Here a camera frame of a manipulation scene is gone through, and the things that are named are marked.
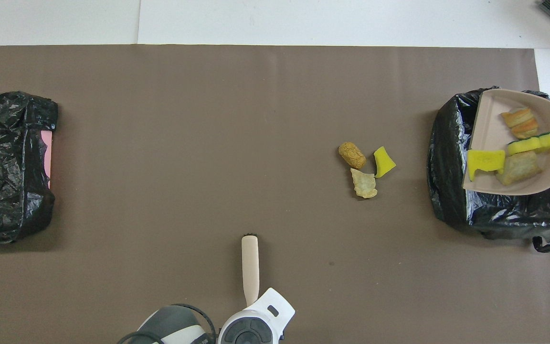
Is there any small yellow sponge piece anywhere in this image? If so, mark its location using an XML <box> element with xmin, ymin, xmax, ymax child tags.
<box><xmin>373</xmin><ymin>146</ymin><xmax>397</xmax><ymax>179</ymax></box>

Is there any beige plastic dustpan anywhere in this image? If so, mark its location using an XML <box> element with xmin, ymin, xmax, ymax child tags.
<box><xmin>462</xmin><ymin>88</ymin><xmax>550</xmax><ymax>195</ymax></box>

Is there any large yellow sponge piece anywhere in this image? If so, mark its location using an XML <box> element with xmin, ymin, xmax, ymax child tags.
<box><xmin>467</xmin><ymin>149</ymin><xmax>506</xmax><ymax>182</ymax></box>

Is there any brown fried croquette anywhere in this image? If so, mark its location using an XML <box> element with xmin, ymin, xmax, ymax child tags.
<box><xmin>338</xmin><ymin>142</ymin><xmax>367</xmax><ymax>170</ymax></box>

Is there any yellow green scrub sponge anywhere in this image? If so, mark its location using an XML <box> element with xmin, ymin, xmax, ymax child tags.
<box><xmin>508</xmin><ymin>132</ymin><xmax>550</xmax><ymax>156</ymax></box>

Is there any black plastic trash bag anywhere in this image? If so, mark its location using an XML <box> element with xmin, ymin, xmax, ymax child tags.
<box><xmin>427</xmin><ymin>86</ymin><xmax>550</xmax><ymax>253</ymax></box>
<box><xmin>0</xmin><ymin>91</ymin><xmax>59</xmax><ymax>244</ymax></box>

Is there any striped croissant bread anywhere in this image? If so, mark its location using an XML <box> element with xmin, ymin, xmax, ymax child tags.
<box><xmin>501</xmin><ymin>107</ymin><xmax>539</xmax><ymax>140</ymax></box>

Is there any brown table mat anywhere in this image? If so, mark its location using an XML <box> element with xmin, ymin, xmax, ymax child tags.
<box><xmin>0</xmin><ymin>44</ymin><xmax>550</xmax><ymax>344</ymax></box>

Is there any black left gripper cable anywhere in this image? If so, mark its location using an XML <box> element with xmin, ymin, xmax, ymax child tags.
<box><xmin>117</xmin><ymin>304</ymin><xmax>217</xmax><ymax>344</ymax></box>

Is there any beige hand brush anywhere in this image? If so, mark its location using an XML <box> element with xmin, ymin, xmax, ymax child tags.
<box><xmin>241</xmin><ymin>235</ymin><xmax>260</xmax><ymax>309</ymax></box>

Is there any pink plastic bin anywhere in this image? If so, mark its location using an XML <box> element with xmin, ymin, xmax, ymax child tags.
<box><xmin>41</xmin><ymin>130</ymin><xmax>53</xmax><ymax>189</ymax></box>

